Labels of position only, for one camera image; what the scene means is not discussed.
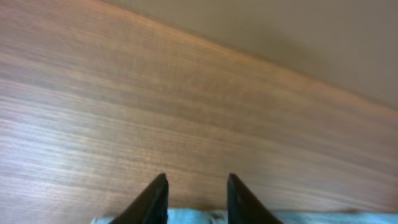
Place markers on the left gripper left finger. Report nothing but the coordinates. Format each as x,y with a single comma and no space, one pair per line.
150,206

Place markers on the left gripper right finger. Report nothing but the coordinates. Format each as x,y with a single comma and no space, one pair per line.
244,207

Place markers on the light blue denim shorts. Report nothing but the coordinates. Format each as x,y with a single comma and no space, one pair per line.
192,216

